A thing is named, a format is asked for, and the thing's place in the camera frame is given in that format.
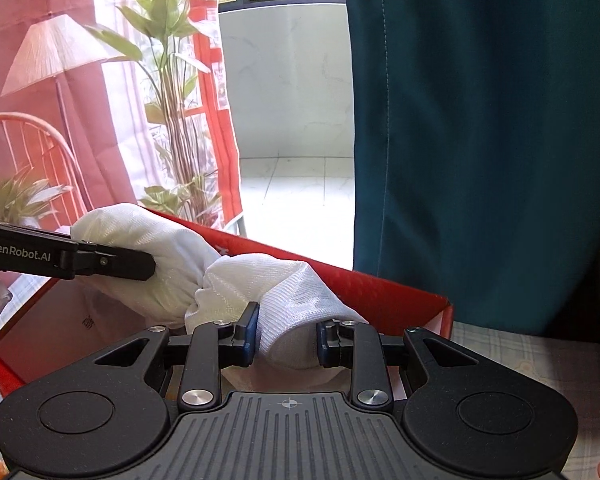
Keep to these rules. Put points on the red strawberry print cardboard box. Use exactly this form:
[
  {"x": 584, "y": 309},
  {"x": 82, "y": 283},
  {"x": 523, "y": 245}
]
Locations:
[{"x": 390, "y": 300}]

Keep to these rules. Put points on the white mesh cloth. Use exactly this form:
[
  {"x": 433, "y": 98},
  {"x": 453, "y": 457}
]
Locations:
[{"x": 290, "y": 280}]

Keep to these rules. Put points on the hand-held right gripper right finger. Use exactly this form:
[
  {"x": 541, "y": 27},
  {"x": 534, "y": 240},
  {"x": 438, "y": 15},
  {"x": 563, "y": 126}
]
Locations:
[{"x": 324, "y": 342}]

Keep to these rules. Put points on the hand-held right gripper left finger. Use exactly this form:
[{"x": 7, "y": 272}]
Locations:
[{"x": 250, "y": 334}]

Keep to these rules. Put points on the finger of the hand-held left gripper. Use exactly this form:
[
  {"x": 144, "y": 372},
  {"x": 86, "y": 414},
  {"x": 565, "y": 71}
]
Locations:
[{"x": 115, "y": 262}]

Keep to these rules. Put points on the teal curtain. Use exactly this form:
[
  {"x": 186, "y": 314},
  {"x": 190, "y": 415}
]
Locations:
[{"x": 480, "y": 135}]

